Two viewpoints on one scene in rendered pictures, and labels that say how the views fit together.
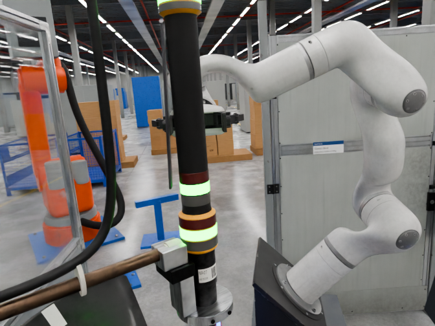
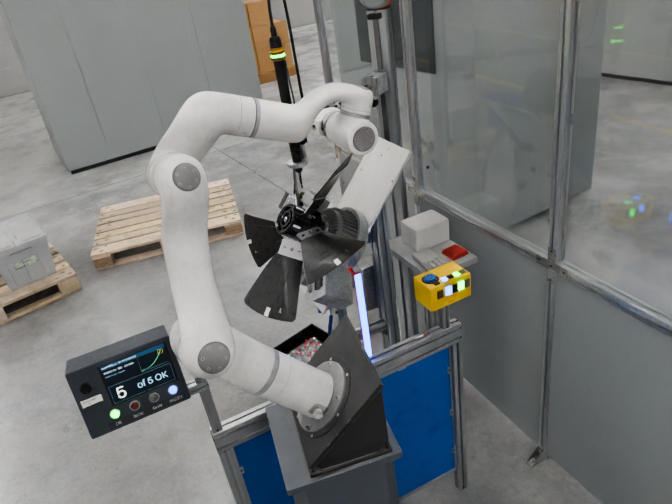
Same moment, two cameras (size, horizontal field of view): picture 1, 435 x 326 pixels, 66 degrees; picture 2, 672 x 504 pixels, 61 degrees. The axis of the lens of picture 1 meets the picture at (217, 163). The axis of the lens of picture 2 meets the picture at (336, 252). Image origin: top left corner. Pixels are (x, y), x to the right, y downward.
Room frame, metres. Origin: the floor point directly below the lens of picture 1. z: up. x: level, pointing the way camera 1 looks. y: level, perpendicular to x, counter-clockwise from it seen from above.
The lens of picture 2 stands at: (2.07, -0.56, 2.11)
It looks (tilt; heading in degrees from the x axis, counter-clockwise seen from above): 29 degrees down; 159
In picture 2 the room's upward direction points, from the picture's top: 9 degrees counter-clockwise
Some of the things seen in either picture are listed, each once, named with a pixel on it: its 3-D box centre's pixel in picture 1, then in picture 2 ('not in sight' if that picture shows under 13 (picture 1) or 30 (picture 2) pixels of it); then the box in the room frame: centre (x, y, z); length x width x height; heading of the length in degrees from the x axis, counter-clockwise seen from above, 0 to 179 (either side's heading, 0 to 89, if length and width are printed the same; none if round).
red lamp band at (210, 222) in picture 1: (197, 217); not in sight; (0.37, 0.03, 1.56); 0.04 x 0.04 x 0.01
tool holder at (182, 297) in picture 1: (195, 274); (296, 149); (0.36, 0.04, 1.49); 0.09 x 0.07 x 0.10; 125
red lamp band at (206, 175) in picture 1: (193, 174); not in sight; (0.37, 0.03, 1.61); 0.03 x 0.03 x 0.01
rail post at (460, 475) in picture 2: not in sight; (457, 419); (0.73, 0.36, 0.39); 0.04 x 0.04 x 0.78; 0
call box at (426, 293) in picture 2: not in sight; (442, 287); (0.73, 0.32, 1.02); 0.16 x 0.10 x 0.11; 90
